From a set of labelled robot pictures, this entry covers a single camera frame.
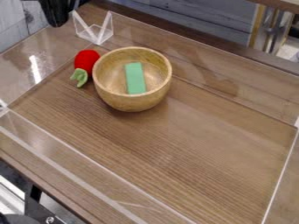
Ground red plush strawberry green leaves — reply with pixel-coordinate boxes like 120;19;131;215
69;49;100;88

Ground green rectangular block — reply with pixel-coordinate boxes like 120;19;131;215
125;62;145;95

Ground wooden bowl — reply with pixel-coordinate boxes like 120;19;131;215
92;46;172;112

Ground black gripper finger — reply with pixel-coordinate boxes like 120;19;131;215
38;0;57;27
58;0;76;26

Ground clear acrylic stand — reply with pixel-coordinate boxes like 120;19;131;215
70;10;113;46

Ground gold metal chair frame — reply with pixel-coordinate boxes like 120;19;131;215
248;0;299;55

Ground black table leg bracket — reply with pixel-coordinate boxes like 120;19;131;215
24;185;66;224

